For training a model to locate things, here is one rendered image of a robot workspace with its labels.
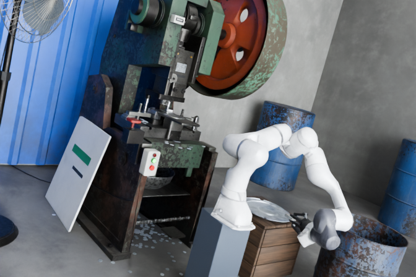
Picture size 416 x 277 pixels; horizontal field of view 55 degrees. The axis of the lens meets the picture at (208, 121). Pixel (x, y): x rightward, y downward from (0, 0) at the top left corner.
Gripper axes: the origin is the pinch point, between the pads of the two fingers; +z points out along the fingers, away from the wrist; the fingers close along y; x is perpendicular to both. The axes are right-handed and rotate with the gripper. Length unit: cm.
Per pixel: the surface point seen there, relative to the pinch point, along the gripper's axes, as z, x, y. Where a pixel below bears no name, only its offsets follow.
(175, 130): 39, 63, 33
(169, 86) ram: 42, 71, 57
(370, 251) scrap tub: -28.4, -30.8, -5.2
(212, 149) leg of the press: 42, 37, 25
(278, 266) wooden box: 16.9, -10.1, -33.8
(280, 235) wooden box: 11.8, -3.8, -13.9
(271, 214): 17.7, 1.4, -4.3
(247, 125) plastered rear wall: 248, -76, 42
